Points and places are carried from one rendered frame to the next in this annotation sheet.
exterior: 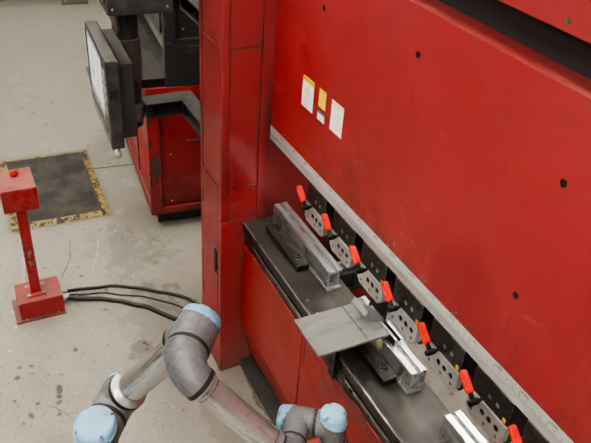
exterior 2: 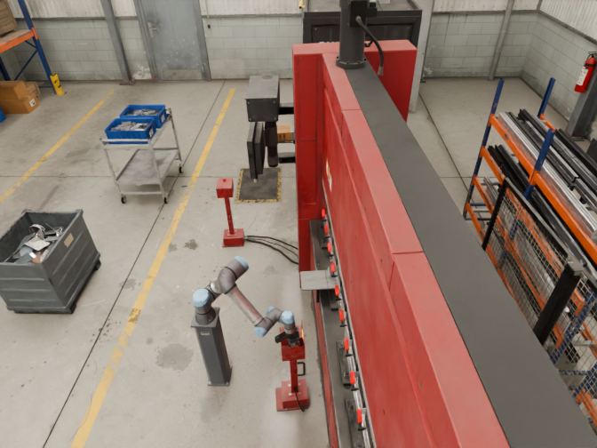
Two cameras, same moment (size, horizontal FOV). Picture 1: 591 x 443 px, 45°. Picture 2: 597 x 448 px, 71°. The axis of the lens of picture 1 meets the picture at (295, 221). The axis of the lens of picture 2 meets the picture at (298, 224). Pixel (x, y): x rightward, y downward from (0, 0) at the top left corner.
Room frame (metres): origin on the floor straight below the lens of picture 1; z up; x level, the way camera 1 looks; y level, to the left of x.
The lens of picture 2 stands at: (-0.19, -0.97, 3.16)
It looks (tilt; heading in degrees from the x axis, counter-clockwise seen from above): 38 degrees down; 26
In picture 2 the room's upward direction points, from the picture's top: 2 degrees counter-clockwise
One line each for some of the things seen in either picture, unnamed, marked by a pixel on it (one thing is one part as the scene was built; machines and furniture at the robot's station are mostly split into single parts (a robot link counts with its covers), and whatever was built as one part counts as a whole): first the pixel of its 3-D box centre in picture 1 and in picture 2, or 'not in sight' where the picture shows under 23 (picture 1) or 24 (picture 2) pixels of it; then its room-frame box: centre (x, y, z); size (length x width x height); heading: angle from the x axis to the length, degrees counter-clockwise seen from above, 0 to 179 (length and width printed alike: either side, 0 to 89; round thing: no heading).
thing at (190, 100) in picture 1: (179, 118); (291, 165); (2.83, 0.55, 1.18); 0.40 x 0.24 x 0.07; 28
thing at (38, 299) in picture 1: (27, 244); (228, 212); (2.80, 1.33, 0.41); 0.25 x 0.20 x 0.83; 118
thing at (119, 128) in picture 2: not in sight; (131, 131); (3.20, 2.91, 0.92); 0.50 x 0.36 x 0.18; 113
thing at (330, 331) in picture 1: (341, 328); (319, 279); (1.74, -0.18, 1.00); 0.26 x 0.18 x 0.01; 118
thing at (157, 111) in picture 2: not in sight; (144, 116); (3.60, 3.06, 0.92); 0.50 x 0.36 x 0.18; 113
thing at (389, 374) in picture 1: (367, 351); (332, 293); (1.75, -0.28, 0.89); 0.30 x 0.05 x 0.03; 28
